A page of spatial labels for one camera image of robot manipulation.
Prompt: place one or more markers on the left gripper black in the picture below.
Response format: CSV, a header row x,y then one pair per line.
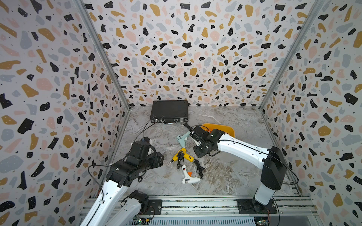
x,y
158,160

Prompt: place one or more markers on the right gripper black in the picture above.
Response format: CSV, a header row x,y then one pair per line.
x,y
197,154

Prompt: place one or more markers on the yellow hot glue gun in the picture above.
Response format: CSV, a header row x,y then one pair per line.
x,y
182,155

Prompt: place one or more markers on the white hot glue gun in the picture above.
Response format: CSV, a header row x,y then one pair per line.
x,y
188,179

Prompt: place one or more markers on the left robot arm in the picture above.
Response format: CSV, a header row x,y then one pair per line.
x,y
142,157

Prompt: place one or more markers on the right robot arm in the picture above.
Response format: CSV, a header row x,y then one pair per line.
x,y
271,161

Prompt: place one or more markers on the yellow plastic storage box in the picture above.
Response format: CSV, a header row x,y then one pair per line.
x,y
210,127

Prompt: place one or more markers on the mint green hot glue gun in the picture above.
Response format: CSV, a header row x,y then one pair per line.
x,y
182,139

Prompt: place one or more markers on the black briefcase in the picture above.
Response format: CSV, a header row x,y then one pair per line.
x,y
169,111

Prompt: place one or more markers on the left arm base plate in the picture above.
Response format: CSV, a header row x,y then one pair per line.
x,y
151,207

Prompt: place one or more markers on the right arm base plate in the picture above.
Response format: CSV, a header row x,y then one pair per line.
x,y
251,206

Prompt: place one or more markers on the aluminium mounting rail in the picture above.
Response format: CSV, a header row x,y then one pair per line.
x,y
220,211

